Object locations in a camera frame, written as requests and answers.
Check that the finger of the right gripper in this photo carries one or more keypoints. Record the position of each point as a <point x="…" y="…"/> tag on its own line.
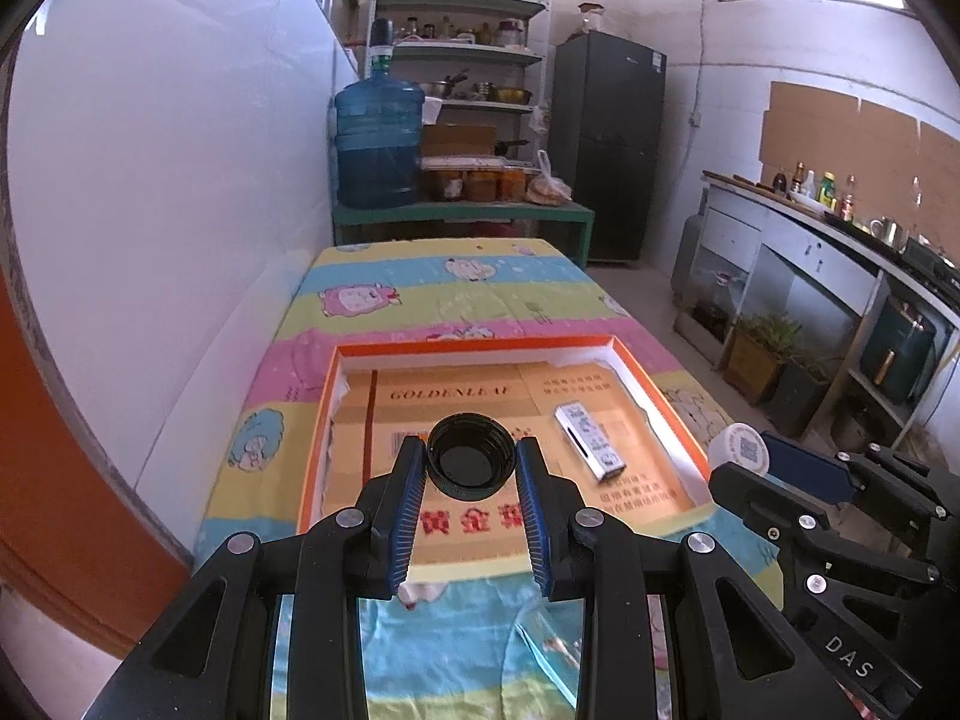
<point x="800" y="527"/>
<point x="884" y="484"/>

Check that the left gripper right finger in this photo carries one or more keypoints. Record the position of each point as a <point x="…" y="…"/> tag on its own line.
<point x="731" y="652"/>

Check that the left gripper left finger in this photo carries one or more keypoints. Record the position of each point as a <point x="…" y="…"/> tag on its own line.
<point x="211" y="653"/>

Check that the white QR code lid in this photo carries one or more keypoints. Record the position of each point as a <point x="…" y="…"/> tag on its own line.
<point x="740" y="444"/>

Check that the white cartoon rectangular box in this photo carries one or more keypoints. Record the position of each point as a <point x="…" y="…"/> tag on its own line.
<point x="589" y="441"/>

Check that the black bottle cap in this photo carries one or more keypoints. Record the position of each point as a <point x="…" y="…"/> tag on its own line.
<point x="470" y="456"/>

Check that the clear glitter rectangular case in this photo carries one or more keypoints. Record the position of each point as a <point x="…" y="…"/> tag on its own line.
<point x="553" y="633"/>

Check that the dark green air fryer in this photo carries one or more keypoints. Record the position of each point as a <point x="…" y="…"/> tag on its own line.
<point x="900" y="345"/>

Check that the potted green plant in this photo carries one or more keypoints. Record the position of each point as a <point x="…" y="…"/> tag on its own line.
<point x="760" y="347"/>

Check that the white kitchen counter cabinet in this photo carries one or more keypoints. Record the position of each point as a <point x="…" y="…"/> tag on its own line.
<point x="757" y="256"/>

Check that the orange shallow cardboard tray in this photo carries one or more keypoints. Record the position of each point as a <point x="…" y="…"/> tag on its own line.
<point x="598" y="417"/>

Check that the grey gas cylinder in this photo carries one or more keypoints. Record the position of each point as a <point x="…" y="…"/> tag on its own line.
<point x="688" y="246"/>

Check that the plastic bag of food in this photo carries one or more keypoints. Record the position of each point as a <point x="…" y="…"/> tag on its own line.
<point x="545" y="189"/>

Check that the black refrigerator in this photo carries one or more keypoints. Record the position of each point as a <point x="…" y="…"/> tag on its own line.
<point x="604" y="135"/>

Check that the green low table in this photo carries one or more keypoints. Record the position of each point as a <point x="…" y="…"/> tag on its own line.
<point x="468" y="212"/>

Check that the brown cardboard box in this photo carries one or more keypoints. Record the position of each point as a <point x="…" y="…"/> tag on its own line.
<point x="443" y="140"/>

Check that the white metal shelf rack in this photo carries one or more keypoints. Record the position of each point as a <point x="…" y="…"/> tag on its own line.
<point x="487" y="60"/>

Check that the blue water jug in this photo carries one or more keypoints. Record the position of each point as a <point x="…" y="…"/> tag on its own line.
<point x="378" y="128"/>

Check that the red wooden door frame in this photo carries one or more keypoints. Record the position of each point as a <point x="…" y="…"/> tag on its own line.
<point x="70" y="546"/>

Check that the brown cardboard wall panel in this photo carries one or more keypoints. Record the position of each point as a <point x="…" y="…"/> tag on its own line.
<point x="904" y="169"/>

